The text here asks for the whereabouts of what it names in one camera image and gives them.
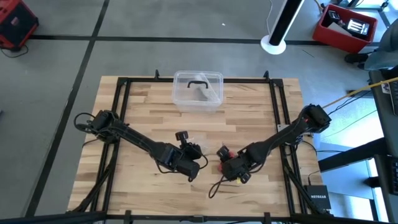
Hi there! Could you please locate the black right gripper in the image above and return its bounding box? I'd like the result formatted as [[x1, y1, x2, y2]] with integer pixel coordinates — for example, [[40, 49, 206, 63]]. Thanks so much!
[[216, 144, 253, 185]]

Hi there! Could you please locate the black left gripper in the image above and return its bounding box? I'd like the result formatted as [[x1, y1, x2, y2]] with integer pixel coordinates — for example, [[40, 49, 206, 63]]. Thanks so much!
[[163, 130, 206, 184]]

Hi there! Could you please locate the red elastic bandage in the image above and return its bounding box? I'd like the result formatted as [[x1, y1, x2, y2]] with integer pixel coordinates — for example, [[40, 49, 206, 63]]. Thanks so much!
[[216, 150, 234, 174]]

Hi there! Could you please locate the clear lidded storage box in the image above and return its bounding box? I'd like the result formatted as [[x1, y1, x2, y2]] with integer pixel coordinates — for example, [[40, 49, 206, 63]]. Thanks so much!
[[172, 70, 224, 113]]

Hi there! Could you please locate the clear packet with grey contents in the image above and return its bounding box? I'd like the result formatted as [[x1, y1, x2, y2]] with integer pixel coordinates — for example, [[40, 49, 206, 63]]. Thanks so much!
[[193, 73, 223, 103]]

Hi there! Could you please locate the black white pole stand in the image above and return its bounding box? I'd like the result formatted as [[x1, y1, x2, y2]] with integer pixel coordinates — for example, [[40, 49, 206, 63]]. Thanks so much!
[[260, 0, 306, 56]]

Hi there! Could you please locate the black desk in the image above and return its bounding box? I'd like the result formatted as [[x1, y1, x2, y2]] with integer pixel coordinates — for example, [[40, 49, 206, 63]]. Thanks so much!
[[318, 67, 398, 224]]

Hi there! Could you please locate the red plastic crate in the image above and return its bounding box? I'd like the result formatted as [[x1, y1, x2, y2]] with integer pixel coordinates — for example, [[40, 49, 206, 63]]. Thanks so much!
[[312, 3, 379, 55]]

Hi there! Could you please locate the black keyboard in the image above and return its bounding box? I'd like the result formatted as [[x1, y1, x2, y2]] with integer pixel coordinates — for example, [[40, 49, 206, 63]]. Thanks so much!
[[390, 81, 398, 118]]

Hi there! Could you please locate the small black box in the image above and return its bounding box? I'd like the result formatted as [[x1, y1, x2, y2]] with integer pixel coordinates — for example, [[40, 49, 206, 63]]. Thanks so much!
[[326, 10, 343, 24]]

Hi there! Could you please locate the silver black device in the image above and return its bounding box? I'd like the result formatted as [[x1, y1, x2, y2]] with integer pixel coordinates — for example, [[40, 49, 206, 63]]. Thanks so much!
[[346, 18, 371, 40]]

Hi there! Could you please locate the person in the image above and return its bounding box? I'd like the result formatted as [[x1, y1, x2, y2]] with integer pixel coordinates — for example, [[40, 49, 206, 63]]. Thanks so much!
[[344, 18, 398, 72]]

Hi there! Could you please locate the red and black equipment case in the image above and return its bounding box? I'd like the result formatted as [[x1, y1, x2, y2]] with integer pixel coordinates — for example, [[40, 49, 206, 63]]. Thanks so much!
[[0, 0, 40, 50]]

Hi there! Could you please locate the black Netgear network switch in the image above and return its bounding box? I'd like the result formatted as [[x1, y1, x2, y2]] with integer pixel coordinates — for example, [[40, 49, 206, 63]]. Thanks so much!
[[303, 185, 333, 211]]

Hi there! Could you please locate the yellow cable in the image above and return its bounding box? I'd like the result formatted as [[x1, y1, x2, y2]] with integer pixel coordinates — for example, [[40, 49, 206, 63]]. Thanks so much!
[[322, 77, 398, 110]]

